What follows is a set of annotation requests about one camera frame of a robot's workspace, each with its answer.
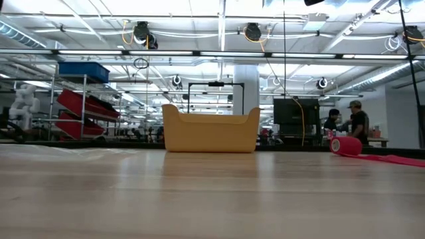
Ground wooden table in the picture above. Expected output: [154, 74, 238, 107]
[331, 135, 390, 149]

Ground red tilted bin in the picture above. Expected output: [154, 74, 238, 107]
[55, 88, 122, 120]
[54, 112, 106, 141]

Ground thin black hanging cable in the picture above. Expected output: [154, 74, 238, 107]
[283, 0, 287, 98]

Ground metal shelf rack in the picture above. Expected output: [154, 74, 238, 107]
[31, 62, 123, 142]

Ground black monitor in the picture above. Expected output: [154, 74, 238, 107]
[272, 98, 321, 136]

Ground white robot figure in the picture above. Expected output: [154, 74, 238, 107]
[8, 83, 41, 131]

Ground white pillar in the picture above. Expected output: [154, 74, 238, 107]
[232, 64, 261, 116]

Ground silver ventilation duct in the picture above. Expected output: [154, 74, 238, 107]
[0, 20, 49, 50]
[331, 60, 425, 96]

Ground long ceiling light strip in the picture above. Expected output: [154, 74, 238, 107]
[0, 48, 425, 61]

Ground black gantry frame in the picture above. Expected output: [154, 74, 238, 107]
[187, 80, 246, 116]

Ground long straight black cable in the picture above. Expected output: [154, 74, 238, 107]
[397, 0, 425, 149]

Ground yellow plastic bin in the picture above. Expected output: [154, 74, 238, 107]
[161, 104, 262, 154]

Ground red elastic bandage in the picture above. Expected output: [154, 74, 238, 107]
[329, 135, 425, 168]

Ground blue storage bin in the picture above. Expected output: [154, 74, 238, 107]
[58, 61, 111, 84]

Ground person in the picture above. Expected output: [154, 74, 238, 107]
[346, 100, 371, 146]
[323, 108, 350, 134]

